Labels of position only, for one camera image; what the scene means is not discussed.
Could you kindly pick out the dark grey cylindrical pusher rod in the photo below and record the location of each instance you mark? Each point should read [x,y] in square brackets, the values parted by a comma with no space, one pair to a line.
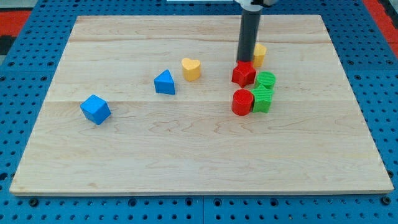
[248,35]

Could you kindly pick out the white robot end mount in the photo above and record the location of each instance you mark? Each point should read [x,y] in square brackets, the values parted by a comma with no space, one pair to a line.
[256,5]

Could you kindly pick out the yellow hexagon block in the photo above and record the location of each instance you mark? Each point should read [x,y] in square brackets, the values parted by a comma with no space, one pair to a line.
[259,55]

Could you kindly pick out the yellow heart block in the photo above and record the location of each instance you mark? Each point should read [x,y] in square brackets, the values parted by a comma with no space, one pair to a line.
[191,69]

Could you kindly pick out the red star block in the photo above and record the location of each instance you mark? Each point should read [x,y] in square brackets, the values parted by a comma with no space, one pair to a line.
[243,74]

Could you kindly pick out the green cylinder block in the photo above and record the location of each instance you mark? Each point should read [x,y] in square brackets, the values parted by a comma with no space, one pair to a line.
[266,79]

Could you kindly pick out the green star block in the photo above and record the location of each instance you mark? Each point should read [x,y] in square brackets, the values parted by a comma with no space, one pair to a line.
[262,99]

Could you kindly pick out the red cylinder block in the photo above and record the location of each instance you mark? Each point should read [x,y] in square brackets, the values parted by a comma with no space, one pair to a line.
[242,102]

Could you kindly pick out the blue triangle block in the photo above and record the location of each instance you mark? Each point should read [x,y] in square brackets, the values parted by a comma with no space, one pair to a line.
[164,83]

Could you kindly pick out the light wooden board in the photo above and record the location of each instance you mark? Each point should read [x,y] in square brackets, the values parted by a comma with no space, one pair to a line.
[313,141]

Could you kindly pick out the blue cube block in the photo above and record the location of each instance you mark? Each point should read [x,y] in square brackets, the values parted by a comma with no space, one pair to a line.
[95,109]

